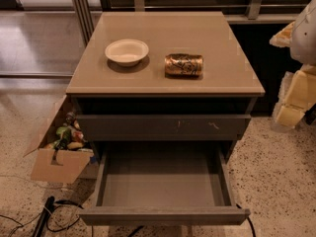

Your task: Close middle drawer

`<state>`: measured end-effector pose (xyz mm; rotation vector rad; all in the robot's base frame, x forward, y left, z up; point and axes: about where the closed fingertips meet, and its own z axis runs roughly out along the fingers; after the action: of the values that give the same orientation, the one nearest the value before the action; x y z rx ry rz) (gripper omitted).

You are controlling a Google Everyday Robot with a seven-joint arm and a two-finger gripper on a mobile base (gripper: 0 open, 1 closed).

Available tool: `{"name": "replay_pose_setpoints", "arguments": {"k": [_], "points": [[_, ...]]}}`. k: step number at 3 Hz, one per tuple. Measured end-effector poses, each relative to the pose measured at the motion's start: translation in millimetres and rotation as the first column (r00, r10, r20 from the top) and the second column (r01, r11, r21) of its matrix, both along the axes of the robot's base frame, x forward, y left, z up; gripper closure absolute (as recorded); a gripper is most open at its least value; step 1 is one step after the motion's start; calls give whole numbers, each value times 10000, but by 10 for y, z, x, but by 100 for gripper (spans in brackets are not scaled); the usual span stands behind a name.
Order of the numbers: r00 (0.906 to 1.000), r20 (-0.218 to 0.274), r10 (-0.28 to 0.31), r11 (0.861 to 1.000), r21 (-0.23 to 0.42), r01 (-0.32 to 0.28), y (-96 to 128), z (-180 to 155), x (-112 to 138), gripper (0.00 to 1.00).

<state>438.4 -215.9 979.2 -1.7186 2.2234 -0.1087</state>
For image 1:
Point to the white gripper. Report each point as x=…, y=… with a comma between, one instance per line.
x=305, y=37

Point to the grey drawer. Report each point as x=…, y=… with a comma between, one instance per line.
x=163, y=127
x=163, y=183

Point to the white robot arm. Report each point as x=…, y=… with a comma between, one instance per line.
x=303, y=44

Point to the grey drawer cabinet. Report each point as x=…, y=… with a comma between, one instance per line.
x=228, y=84

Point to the grey top drawer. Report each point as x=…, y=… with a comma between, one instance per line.
x=163, y=127

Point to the orange soda can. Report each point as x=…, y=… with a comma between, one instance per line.
x=183, y=64

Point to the white bowl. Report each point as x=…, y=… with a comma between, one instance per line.
x=126, y=52

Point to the toy items in box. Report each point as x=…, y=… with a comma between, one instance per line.
x=70, y=136

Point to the cardboard box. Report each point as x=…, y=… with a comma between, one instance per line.
x=58, y=166

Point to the black power strip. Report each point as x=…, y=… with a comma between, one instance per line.
x=43, y=217

